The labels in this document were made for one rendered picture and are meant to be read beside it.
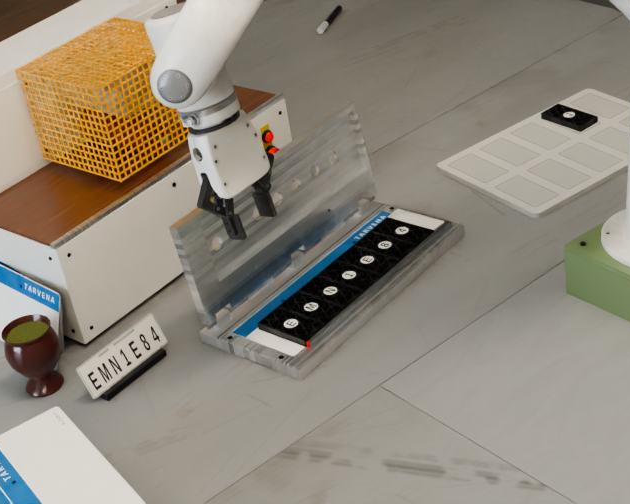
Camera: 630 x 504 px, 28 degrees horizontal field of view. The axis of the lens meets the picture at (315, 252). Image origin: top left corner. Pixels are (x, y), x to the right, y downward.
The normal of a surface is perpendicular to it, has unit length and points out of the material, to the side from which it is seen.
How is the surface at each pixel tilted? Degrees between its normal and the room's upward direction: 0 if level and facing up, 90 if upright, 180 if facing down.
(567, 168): 0
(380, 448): 0
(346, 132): 83
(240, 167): 76
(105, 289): 90
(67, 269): 90
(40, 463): 0
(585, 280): 90
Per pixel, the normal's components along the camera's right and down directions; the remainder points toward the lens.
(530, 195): -0.15, -0.83
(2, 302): -0.69, 0.15
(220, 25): 0.24, 0.02
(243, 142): 0.72, 0.06
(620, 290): -0.76, 0.44
